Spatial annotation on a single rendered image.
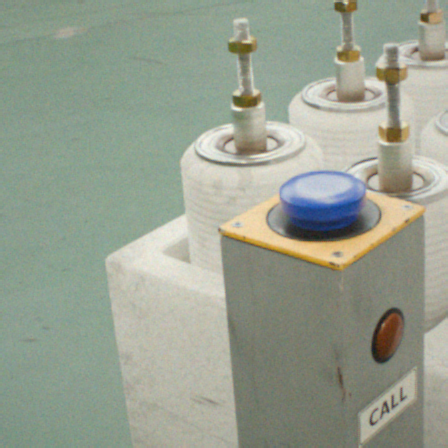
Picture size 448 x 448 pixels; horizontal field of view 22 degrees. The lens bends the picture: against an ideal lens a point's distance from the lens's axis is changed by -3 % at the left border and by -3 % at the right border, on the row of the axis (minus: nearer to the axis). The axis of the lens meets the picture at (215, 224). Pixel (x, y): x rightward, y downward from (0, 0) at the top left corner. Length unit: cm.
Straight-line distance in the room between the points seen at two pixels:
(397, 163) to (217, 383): 20
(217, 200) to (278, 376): 24
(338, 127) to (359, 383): 34
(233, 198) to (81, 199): 63
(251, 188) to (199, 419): 18
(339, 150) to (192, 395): 20
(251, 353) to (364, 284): 7
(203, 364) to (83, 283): 41
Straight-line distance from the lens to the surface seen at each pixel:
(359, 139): 86
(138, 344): 85
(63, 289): 120
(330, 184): 54
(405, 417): 60
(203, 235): 80
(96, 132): 160
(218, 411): 82
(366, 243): 52
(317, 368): 54
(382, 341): 55
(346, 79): 88
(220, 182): 77
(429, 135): 82
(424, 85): 95
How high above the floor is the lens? 55
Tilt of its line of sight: 25 degrees down
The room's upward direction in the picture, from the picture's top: 5 degrees counter-clockwise
